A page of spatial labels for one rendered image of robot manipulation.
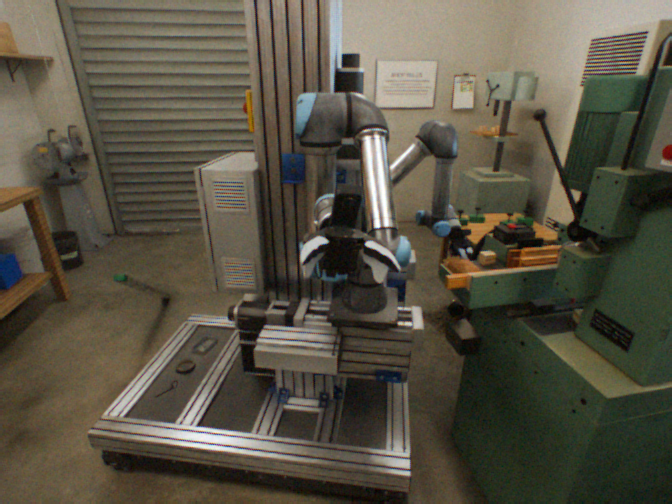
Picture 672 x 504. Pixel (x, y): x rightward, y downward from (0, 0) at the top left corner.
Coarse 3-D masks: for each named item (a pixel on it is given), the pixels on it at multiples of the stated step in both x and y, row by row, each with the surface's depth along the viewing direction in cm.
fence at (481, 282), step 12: (480, 276) 113; (492, 276) 114; (504, 276) 115; (516, 276) 116; (528, 276) 117; (540, 276) 118; (552, 276) 119; (480, 288) 115; (492, 288) 116; (504, 288) 117
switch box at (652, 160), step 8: (664, 112) 76; (664, 120) 76; (664, 128) 76; (656, 136) 78; (664, 136) 76; (656, 144) 78; (664, 144) 77; (656, 152) 78; (648, 160) 80; (656, 160) 78; (656, 168) 79; (664, 168) 77
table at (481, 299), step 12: (480, 264) 133; (492, 264) 133; (504, 264) 133; (444, 276) 131; (456, 288) 123; (516, 288) 118; (528, 288) 119; (540, 288) 120; (552, 288) 121; (468, 300) 116; (480, 300) 117; (492, 300) 118; (504, 300) 119; (516, 300) 120; (528, 300) 121
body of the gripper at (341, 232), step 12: (324, 228) 67; (336, 228) 67; (348, 228) 68; (336, 240) 63; (348, 240) 64; (324, 252) 67; (336, 252) 65; (348, 252) 65; (324, 264) 65; (336, 264) 66; (348, 264) 66
